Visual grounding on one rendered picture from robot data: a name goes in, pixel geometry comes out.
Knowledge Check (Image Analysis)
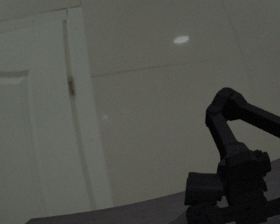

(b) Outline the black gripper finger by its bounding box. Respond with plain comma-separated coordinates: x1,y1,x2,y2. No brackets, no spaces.
198,206,225,224

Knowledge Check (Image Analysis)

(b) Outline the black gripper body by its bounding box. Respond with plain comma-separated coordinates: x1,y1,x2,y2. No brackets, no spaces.
185,186,280,224

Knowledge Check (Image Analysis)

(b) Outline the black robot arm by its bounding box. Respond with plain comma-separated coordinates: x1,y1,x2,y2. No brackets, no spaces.
185,87,280,206

